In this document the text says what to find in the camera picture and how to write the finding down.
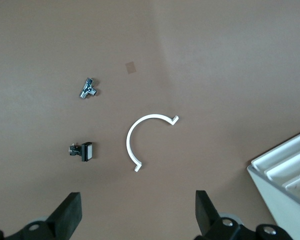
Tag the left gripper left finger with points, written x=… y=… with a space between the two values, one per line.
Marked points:
x=67 y=217

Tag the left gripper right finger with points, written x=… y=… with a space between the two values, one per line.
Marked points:
x=210 y=222

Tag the small metal connector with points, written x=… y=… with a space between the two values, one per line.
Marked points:
x=88 y=88

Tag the brown tape patch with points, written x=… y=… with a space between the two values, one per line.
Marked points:
x=131 y=67

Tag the black rectangular switch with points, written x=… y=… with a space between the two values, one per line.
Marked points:
x=86 y=151

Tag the white curved plastic bracket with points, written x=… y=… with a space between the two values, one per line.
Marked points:
x=128 y=142

